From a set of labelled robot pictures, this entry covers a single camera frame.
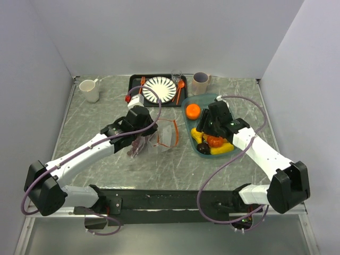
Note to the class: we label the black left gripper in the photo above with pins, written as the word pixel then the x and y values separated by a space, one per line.
pixel 154 128

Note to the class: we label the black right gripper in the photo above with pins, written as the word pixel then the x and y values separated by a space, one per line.
pixel 203 125

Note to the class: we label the orange pumpkin toy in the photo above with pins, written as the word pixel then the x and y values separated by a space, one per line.
pixel 215 142

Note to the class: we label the red grape bunch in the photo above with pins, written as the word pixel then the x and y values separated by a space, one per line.
pixel 136 146

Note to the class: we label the clear zip top bag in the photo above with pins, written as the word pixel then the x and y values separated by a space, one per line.
pixel 165 138

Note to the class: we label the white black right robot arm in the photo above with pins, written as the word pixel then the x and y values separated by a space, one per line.
pixel 289 181

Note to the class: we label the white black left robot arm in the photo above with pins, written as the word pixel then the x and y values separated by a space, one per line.
pixel 46 184

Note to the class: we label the yellow lumpy food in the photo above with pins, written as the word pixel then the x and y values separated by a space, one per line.
pixel 196 135

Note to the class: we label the dark purple food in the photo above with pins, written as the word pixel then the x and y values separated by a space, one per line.
pixel 203 148

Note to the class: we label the teal transparent plastic container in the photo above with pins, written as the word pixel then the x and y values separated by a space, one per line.
pixel 203 101

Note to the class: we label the orange fruit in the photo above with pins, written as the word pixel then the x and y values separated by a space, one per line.
pixel 193 111

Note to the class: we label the yellow banana toy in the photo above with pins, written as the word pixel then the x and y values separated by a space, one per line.
pixel 224 148

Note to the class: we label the orange plastic fork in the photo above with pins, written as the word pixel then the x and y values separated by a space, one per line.
pixel 142 82

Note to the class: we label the white black striped plate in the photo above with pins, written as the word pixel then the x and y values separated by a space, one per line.
pixel 162 86

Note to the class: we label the black serving tray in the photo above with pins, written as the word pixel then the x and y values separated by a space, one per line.
pixel 135 82

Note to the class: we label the beige mug purple inside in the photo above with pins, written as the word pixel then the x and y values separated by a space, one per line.
pixel 200 82

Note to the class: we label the orange plastic spoon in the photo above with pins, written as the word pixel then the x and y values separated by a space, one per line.
pixel 181 84

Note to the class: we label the white mug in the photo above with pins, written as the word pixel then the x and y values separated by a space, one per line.
pixel 90 90

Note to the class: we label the clear drinking glass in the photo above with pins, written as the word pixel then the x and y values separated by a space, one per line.
pixel 176 76

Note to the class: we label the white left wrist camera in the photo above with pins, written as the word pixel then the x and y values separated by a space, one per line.
pixel 136 100

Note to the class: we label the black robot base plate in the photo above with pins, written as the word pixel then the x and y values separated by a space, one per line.
pixel 131 206

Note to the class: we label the aluminium frame rail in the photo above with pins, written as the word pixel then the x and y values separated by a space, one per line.
pixel 72 211

